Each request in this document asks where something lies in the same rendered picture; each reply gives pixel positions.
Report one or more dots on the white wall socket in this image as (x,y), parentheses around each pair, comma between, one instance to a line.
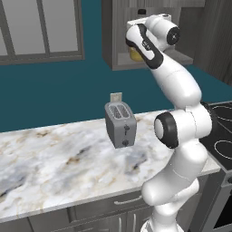
(116,97)

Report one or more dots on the black hob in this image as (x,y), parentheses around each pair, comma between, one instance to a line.
(222,133)

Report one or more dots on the grey framed window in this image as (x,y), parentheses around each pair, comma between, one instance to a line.
(42,30)

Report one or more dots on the grey oven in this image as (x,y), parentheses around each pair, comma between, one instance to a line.
(216,205)

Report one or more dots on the grey drawer front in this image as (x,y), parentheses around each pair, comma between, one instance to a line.
(96,208)

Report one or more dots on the grey cupboard door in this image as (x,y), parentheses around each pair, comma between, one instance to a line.
(99,225)
(13,226)
(50,222)
(140,220)

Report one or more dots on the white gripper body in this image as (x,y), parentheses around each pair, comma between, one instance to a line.
(136,22)

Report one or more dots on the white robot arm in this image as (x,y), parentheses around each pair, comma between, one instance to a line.
(178,87)

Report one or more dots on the yellow bottle with black cap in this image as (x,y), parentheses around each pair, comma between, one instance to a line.
(137,56)

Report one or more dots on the grey wall cabinet door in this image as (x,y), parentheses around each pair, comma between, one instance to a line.
(216,39)

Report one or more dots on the grey open wall cabinet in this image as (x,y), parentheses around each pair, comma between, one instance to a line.
(117,36)

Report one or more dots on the grey toaster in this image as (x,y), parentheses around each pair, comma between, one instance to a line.
(120,127)

